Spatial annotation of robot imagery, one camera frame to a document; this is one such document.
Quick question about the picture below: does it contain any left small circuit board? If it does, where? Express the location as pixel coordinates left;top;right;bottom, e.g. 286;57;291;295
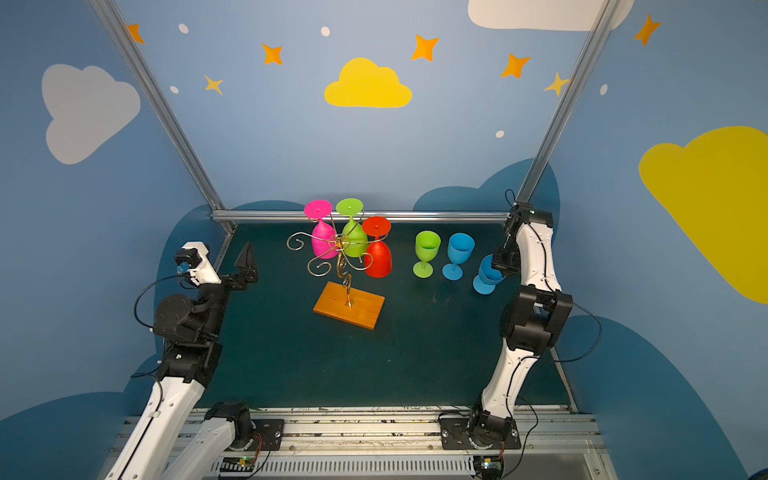
216;456;256;479

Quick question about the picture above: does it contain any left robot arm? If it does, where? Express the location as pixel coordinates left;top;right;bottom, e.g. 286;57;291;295
106;242;262;479

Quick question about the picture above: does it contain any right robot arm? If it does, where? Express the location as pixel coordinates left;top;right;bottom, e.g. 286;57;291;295
467;200;576;449

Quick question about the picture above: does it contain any aluminium frame post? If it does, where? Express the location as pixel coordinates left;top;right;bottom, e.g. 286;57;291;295
90;0;226;213
516;0;621;203

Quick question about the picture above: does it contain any small circuit board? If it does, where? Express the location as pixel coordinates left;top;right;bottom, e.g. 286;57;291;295
216;456;256;479
471;456;505;480

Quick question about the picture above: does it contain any blue wine glass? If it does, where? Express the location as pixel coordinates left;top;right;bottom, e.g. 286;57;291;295
472;254;504;295
442;232;475;281

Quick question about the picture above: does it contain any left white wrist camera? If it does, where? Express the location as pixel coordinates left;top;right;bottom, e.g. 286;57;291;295
174;241;221;287

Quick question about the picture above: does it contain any right aluminium frame post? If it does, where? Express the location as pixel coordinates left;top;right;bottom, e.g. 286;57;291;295
516;0;621;203

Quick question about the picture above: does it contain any red wine glass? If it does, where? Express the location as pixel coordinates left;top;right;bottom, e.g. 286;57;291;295
363;216;392;279

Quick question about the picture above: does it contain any left aluminium frame post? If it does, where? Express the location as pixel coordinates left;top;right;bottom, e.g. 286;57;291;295
90;0;226;213

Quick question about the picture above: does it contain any wooden base wire glass rack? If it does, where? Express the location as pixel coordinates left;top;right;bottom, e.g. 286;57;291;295
286;204;385;330

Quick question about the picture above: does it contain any back aluminium frame bar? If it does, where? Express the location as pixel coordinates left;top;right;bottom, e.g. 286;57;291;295
211;210;508;224

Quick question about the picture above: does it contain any pink wine glass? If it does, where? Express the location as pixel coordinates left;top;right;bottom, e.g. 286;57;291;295
304;200;338;260

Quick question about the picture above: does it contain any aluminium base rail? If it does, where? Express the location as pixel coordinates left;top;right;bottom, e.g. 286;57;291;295
95;407;619;480

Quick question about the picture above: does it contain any green wine glass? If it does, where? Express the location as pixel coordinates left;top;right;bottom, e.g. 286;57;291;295
412;230;441;279
336;198;368;258

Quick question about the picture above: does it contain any right small circuit board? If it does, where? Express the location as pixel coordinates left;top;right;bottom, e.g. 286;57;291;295
471;456;505;480

